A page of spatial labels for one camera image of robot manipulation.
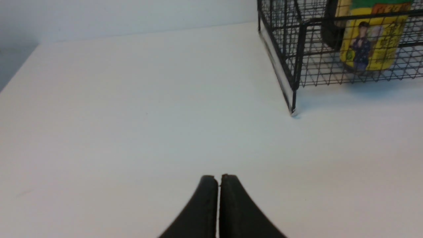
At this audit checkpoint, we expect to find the black wire mesh rack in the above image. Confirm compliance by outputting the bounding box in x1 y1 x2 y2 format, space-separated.
256 0 422 116

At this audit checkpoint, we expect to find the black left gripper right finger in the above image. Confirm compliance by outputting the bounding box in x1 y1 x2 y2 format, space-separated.
219 174 286 238

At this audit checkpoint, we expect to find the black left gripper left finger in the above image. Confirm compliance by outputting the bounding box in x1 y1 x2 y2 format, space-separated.
160 175 218 238

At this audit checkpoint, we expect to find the small yellow-capped sauce bottle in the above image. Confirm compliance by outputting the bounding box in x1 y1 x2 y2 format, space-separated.
321 0 413 74

